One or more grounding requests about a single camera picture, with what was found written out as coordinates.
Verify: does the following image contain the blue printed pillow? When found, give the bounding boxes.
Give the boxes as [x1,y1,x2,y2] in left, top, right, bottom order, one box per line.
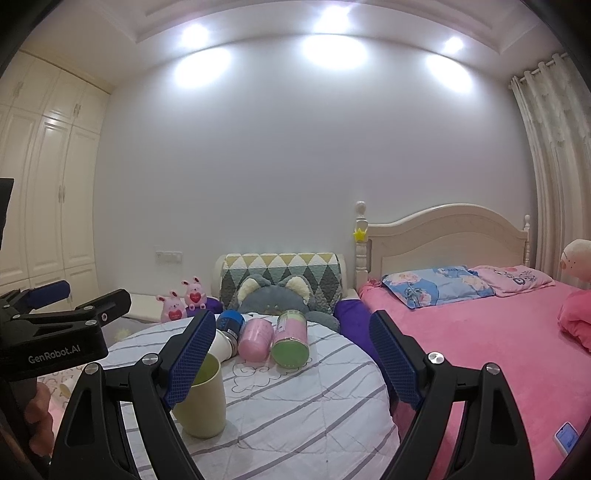
[382,265,495,309]

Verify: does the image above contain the white striped tablecloth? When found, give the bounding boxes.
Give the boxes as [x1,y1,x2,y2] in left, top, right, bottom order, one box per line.
[99,311,402,480]

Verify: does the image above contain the cream wooden headboard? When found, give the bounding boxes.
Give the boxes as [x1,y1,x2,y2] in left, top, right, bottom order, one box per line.
[353,200,532,287]

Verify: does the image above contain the cream patterned curtain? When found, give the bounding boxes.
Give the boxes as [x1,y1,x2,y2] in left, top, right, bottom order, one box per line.
[508,53,591,283]

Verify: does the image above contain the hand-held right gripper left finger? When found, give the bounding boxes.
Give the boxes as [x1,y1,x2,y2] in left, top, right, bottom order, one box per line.
[46,309,218,480]

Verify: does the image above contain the cream wardrobe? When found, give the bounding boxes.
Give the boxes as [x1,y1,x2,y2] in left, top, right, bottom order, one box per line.
[0,48,112,298]

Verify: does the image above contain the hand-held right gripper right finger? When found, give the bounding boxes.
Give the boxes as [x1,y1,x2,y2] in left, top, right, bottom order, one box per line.
[368,310,536,480]

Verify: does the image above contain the white bedside stand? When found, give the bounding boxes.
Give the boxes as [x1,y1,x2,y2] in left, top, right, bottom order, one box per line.
[127,293,163,324]

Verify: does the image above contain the blue and white cup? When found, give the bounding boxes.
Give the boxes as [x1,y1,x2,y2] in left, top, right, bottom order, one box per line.
[210,310,246,360]

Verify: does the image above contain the pink bed blanket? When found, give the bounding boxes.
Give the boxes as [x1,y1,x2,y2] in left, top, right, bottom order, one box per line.
[358,277,591,480]

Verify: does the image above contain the pink cup with green rim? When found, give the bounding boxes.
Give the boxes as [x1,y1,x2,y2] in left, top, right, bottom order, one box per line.
[270,310,311,370]

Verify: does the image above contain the person's left hand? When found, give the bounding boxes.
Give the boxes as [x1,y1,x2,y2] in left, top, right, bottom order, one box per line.
[24,382,55,460]

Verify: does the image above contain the beige cup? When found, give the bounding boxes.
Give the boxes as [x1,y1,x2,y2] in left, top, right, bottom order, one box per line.
[172,353,228,439]

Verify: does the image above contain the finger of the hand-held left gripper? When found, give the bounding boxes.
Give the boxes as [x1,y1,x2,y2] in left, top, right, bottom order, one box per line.
[0,279,71,320]
[25,288,133,329]

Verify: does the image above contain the grey cat plush cushion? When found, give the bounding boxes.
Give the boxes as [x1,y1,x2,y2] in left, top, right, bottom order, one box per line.
[229,274,342,330]

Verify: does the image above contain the purple cloth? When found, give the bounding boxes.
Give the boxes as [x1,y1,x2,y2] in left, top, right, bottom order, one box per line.
[333,298,393,402]

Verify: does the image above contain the ceiling spotlight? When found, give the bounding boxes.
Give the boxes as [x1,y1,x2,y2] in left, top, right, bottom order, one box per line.
[180,21,214,47]
[314,4,356,33]
[441,34,467,56]

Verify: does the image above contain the quilted triangle pattern cover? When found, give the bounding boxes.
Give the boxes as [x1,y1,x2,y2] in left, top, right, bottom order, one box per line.
[219,251,348,311]

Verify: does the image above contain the white and pink plush toy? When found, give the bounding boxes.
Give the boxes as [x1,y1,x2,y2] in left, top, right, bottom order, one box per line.
[560,237,591,280]

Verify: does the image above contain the pink printed pillow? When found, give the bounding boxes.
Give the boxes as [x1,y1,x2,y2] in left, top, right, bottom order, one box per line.
[468,264,555,297]

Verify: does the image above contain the curtain rod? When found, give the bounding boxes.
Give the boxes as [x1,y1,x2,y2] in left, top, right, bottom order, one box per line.
[510,52,567,85]

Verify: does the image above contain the small pink bunny toy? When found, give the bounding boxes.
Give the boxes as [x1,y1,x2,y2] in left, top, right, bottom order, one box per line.
[156,290,186,324]

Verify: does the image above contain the small white screen device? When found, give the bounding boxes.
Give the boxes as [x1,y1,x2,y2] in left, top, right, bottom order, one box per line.
[554,422,578,457]

